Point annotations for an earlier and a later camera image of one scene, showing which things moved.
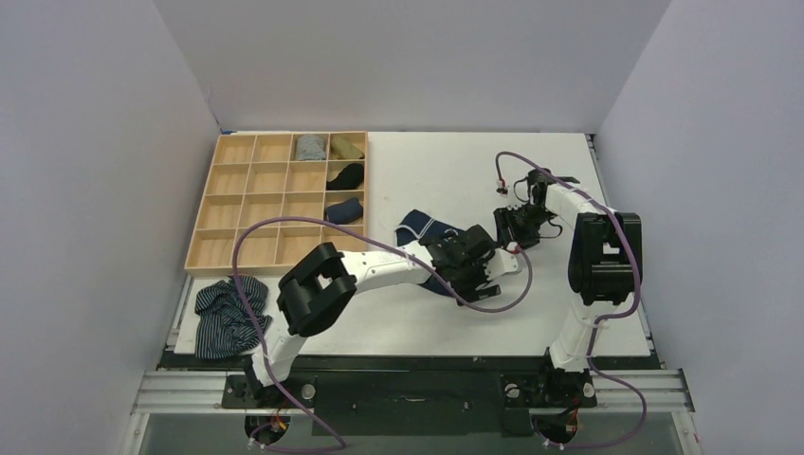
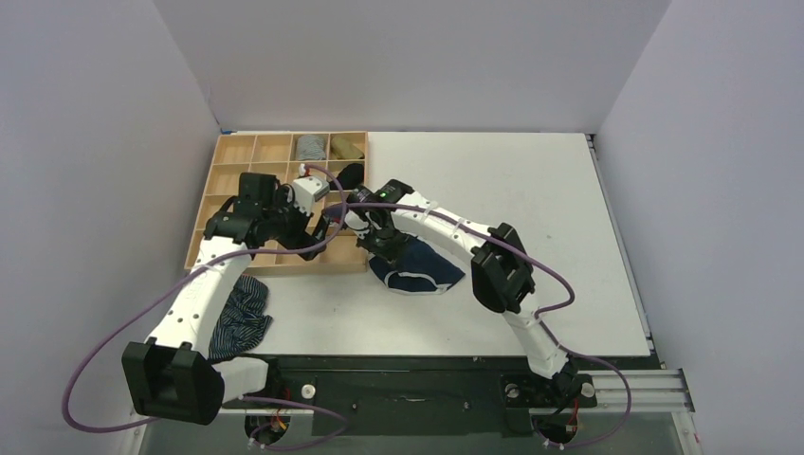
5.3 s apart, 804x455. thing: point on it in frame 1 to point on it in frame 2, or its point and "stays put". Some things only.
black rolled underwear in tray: (349, 178) stays put
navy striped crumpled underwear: (224, 328) stays put
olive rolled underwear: (344, 149) stays put
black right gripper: (511, 227) to (383, 245)
